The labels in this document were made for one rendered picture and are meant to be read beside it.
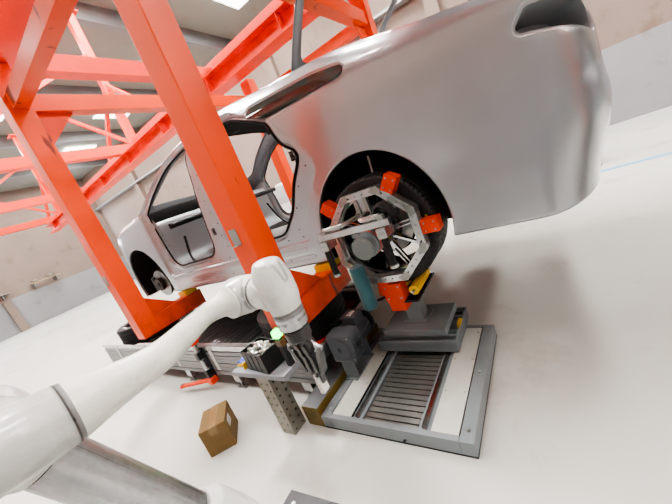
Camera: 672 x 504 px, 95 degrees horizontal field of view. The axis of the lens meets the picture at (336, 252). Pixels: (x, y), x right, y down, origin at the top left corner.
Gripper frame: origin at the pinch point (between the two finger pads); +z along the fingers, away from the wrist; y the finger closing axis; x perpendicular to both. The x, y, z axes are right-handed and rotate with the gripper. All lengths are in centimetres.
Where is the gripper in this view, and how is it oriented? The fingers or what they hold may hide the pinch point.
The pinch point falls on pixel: (321, 381)
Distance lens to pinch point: 101.3
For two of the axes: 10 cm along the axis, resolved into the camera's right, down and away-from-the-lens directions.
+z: 3.6, 9.0, 2.6
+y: 8.0, -1.6, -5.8
